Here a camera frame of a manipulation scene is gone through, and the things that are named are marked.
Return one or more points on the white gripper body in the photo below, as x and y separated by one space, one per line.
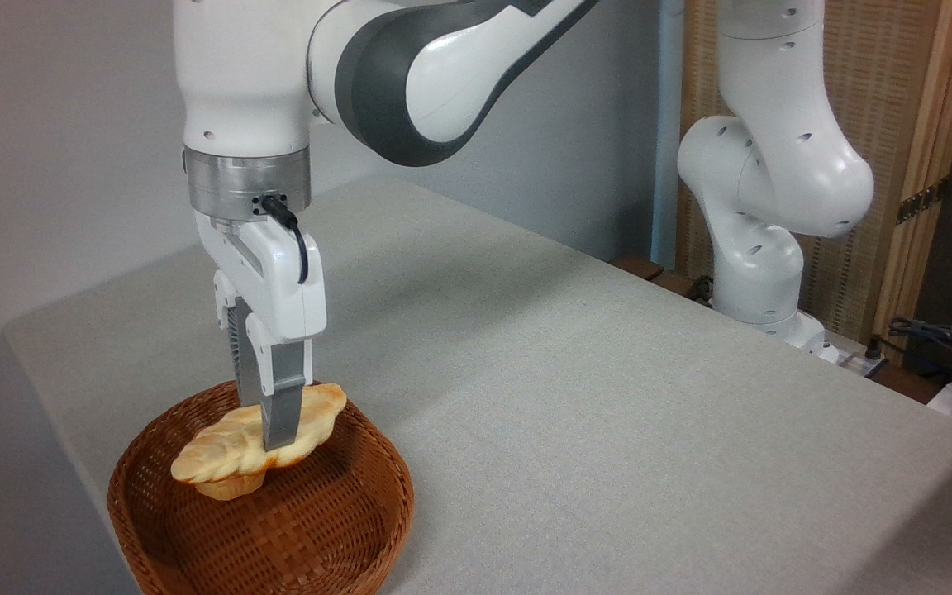
278 281

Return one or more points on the braided long bread loaf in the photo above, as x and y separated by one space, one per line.
228 450

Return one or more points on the metal screen hinge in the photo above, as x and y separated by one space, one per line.
922 201

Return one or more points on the brown wicker basket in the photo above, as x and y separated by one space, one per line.
311 521

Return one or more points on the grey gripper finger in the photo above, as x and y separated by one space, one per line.
284 397
238 339

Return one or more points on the round orange bread roll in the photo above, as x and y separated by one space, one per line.
232 486

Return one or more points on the grey tablecloth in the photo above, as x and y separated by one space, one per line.
567 430

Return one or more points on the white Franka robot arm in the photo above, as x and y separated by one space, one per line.
245 91

